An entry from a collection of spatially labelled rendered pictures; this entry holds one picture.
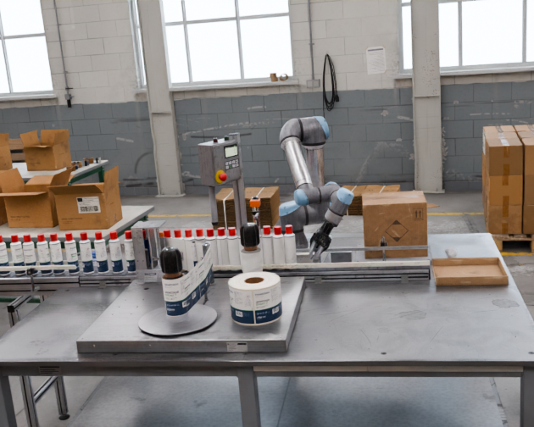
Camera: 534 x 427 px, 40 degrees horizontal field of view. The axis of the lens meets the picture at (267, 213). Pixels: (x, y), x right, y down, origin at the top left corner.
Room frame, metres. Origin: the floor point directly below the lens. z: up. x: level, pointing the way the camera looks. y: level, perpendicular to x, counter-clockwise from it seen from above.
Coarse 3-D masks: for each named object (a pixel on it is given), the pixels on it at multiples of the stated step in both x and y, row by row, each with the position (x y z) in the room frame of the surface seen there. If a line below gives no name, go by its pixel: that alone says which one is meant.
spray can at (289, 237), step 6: (288, 228) 3.18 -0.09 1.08; (288, 234) 3.18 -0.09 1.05; (294, 234) 3.20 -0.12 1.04; (288, 240) 3.17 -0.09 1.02; (294, 240) 3.18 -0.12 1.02; (288, 246) 3.17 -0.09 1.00; (294, 246) 3.18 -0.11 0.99; (288, 252) 3.17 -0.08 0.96; (294, 252) 3.17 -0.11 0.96; (288, 258) 3.17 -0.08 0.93; (294, 258) 3.17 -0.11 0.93
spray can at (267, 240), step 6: (264, 228) 3.20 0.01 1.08; (264, 234) 3.20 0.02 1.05; (270, 234) 3.20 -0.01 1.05; (264, 240) 3.19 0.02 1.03; (270, 240) 3.19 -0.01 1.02; (264, 246) 3.19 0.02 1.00; (270, 246) 3.19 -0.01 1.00; (264, 252) 3.19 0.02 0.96; (270, 252) 3.19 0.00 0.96; (264, 258) 3.19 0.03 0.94; (270, 258) 3.18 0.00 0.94
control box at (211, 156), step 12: (204, 144) 3.27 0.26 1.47; (216, 144) 3.26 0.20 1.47; (228, 144) 3.30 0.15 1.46; (204, 156) 3.27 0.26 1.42; (216, 156) 3.25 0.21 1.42; (204, 168) 3.27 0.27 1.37; (216, 168) 3.24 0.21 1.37; (204, 180) 3.28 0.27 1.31; (216, 180) 3.24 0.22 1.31; (228, 180) 3.29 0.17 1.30
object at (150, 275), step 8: (136, 232) 3.15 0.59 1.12; (152, 232) 3.18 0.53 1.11; (136, 240) 3.15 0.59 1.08; (152, 240) 3.17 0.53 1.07; (136, 248) 3.15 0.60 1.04; (144, 248) 3.15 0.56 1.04; (152, 248) 3.16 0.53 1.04; (160, 248) 3.16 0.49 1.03; (136, 256) 3.15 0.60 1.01; (144, 256) 3.15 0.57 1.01; (152, 256) 3.15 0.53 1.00; (136, 264) 3.15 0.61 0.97; (144, 264) 3.15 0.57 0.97; (152, 264) 3.14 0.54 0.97; (160, 264) 3.16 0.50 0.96; (136, 272) 3.15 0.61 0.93; (144, 272) 3.15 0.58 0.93; (152, 272) 3.14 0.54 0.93; (160, 272) 3.13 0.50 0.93; (136, 280) 3.15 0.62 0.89; (152, 280) 3.14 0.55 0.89
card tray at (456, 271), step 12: (432, 264) 3.20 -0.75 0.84; (444, 264) 3.19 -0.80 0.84; (456, 264) 3.18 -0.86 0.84; (468, 264) 3.17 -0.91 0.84; (480, 264) 3.16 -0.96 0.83; (492, 264) 3.15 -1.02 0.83; (444, 276) 3.05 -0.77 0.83; (456, 276) 3.03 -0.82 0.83; (468, 276) 2.93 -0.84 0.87; (480, 276) 2.92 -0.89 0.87; (492, 276) 2.91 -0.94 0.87; (504, 276) 2.90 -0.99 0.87
